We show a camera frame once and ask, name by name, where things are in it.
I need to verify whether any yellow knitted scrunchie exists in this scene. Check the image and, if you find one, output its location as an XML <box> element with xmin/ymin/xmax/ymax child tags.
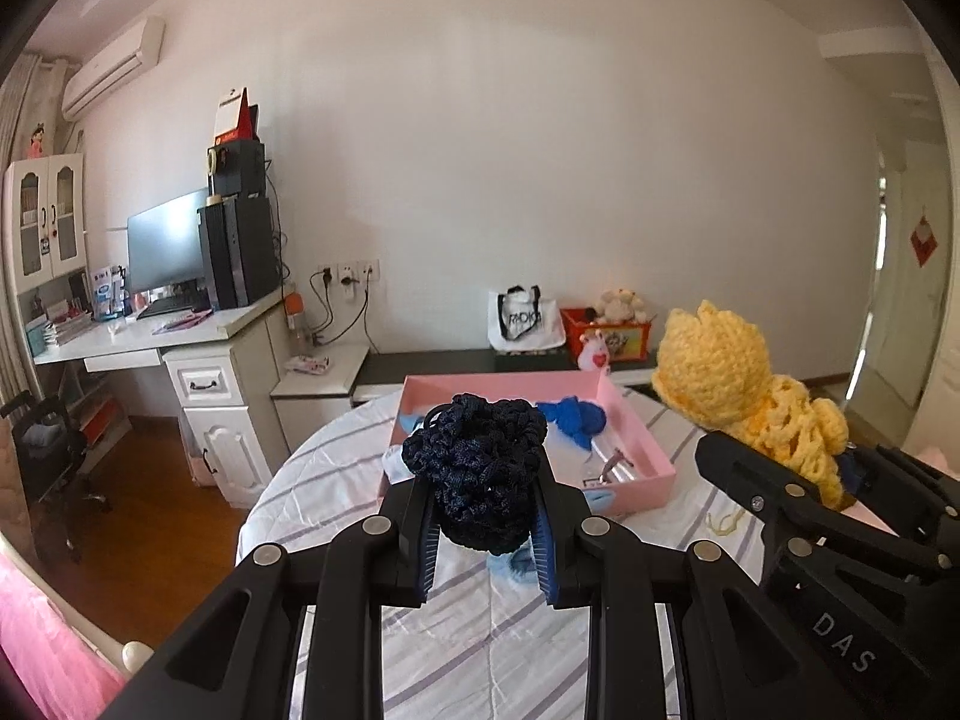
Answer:
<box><xmin>652</xmin><ymin>301</ymin><xmax>850</xmax><ymax>509</ymax></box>

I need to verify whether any royal blue knitted scrunchie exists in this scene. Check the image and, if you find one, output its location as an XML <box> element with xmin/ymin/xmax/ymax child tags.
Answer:
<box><xmin>537</xmin><ymin>397</ymin><xmax>607</xmax><ymax>450</ymax></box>

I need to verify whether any navy knitted scrunchie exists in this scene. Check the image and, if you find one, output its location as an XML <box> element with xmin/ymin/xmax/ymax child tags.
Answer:
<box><xmin>413</xmin><ymin>394</ymin><xmax>548</xmax><ymax>554</ymax></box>

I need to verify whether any light blue fleece headband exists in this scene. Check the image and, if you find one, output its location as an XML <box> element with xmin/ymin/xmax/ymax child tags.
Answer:
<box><xmin>487</xmin><ymin>484</ymin><xmax>613</xmax><ymax>595</ymax></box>

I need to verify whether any clear plastic bag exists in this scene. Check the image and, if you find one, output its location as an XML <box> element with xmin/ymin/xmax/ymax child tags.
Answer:
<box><xmin>583</xmin><ymin>436</ymin><xmax>640</xmax><ymax>486</ymax></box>

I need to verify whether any pink bedding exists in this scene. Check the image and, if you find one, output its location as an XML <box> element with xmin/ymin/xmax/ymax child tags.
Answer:
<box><xmin>0</xmin><ymin>536</ymin><xmax>132</xmax><ymax>718</ymax></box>

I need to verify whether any pink cardboard box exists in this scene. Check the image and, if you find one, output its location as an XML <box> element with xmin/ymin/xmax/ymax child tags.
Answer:
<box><xmin>389</xmin><ymin>371</ymin><xmax>675</xmax><ymax>517</ymax></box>

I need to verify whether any red storage box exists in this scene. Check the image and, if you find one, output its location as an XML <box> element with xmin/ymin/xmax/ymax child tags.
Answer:
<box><xmin>560</xmin><ymin>307</ymin><xmax>652</xmax><ymax>367</ymax></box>

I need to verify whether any small pink white plush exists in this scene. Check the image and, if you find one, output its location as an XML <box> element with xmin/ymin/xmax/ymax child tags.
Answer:
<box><xmin>576</xmin><ymin>328</ymin><xmax>610</xmax><ymax>372</ymax></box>

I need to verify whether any cream plush toy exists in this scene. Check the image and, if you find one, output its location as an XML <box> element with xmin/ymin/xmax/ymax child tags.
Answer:
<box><xmin>590</xmin><ymin>288</ymin><xmax>649</xmax><ymax>325</ymax></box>

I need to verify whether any low white side shelf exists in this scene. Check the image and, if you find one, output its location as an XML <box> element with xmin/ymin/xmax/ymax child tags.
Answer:
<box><xmin>270</xmin><ymin>344</ymin><xmax>370</xmax><ymax>450</ymax></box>

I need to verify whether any white desk with drawers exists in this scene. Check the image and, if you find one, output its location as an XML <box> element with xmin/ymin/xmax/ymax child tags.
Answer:
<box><xmin>34</xmin><ymin>289</ymin><xmax>290</xmax><ymax>509</ymax></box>

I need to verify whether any white shopping bag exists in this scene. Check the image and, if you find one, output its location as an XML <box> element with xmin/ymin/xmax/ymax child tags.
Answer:
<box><xmin>487</xmin><ymin>284</ymin><xmax>566</xmax><ymax>353</ymax></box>

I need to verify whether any orange capped bottle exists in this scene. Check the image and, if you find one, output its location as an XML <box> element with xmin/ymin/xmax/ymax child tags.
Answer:
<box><xmin>283</xmin><ymin>291</ymin><xmax>309</xmax><ymax>355</ymax></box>

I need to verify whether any black computer monitor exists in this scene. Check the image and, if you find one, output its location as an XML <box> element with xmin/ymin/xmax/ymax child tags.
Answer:
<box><xmin>125</xmin><ymin>190</ymin><xmax>206</xmax><ymax>294</ymax></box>

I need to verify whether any black computer tower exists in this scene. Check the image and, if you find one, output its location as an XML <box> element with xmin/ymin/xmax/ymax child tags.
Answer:
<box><xmin>197</xmin><ymin>197</ymin><xmax>280</xmax><ymax>312</ymax></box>

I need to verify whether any black box stack on tower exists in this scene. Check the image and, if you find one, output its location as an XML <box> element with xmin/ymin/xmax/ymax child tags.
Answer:
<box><xmin>206</xmin><ymin>86</ymin><xmax>267</xmax><ymax>199</ymax></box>

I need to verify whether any white glass door cabinet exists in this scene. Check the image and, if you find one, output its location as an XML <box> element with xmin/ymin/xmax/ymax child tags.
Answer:
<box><xmin>3</xmin><ymin>153</ymin><xmax>86</xmax><ymax>296</ymax></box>

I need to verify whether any white air conditioner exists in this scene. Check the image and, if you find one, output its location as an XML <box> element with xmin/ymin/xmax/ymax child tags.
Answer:
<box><xmin>62</xmin><ymin>16</ymin><xmax>166</xmax><ymax>122</ymax></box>

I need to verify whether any wall power outlet strip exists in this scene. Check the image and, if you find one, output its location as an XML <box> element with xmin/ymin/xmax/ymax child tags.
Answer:
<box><xmin>316</xmin><ymin>259</ymin><xmax>381</xmax><ymax>288</ymax></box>

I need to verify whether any black power cable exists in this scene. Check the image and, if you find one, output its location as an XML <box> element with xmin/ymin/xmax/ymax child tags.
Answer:
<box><xmin>305</xmin><ymin>268</ymin><xmax>373</xmax><ymax>358</ymax></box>

